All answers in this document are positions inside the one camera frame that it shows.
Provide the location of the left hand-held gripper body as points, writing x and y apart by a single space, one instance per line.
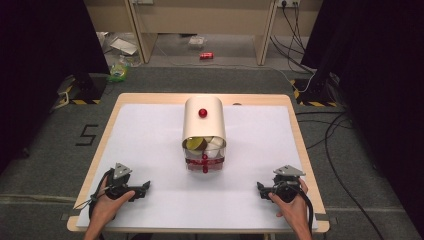
117 181

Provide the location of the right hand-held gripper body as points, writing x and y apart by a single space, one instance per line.
286 186

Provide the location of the cream roll-top box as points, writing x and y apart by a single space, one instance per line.
203 125

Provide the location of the person's right hand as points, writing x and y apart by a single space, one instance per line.
295 211

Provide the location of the person's left hand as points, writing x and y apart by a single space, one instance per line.
105 210

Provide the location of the white round item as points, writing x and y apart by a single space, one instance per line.
215 144

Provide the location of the yellow and brown round item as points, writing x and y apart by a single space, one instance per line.
196 144

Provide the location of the black stand base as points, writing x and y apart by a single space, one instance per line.
88 87
315 91

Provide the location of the green snack packet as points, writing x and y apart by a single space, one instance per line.
118 72

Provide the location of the crumpled clear plastic bags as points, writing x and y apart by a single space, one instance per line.
121 46

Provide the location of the black curtain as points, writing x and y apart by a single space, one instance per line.
40 66
383 83

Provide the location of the red drink can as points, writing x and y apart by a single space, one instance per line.
206 55

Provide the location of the clear plastic packet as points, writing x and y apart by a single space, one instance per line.
197 41

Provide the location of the beige desk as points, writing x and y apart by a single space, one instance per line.
200 16

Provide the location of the white wall socket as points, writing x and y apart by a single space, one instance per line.
288 3

